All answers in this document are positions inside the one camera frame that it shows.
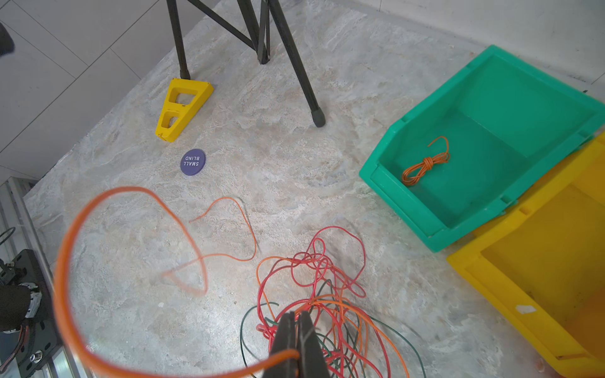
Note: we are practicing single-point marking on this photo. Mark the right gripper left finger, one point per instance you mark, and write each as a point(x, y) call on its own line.
point(285, 340)

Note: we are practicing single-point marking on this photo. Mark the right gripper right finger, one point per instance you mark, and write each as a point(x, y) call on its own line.
point(312, 363)

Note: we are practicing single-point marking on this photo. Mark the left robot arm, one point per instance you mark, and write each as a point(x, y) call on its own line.
point(18, 303)

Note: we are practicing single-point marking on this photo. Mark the purple round token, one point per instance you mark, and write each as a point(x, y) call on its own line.
point(193, 162)

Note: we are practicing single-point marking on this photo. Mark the yellow plastic bin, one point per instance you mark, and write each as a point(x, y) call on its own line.
point(541, 264)

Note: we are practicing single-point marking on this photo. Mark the yellow triangular plastic block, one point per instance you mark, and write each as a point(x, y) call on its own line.
point(175, 116)

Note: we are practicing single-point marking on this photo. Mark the green plastic bin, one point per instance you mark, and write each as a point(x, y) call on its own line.
point(469, 150)

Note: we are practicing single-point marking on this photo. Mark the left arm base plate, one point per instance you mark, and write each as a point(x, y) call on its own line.
point(37, 338)

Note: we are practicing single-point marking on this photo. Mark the aluminium mounting rail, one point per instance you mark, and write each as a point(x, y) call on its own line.
point(17, 234)

